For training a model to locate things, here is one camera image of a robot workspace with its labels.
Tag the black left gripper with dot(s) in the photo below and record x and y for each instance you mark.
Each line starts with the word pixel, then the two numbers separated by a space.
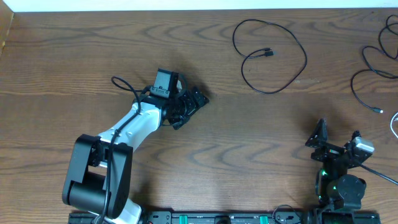
pixel 189 106

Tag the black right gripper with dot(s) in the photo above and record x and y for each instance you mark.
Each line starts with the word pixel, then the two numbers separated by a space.
pixel 328 150

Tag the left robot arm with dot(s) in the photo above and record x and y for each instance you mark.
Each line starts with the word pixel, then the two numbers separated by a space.
pixel 99 173

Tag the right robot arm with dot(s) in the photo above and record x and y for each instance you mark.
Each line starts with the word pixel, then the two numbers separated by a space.
pixel 339 193

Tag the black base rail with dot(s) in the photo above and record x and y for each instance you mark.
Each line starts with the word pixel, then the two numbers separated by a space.
pixel 164 217

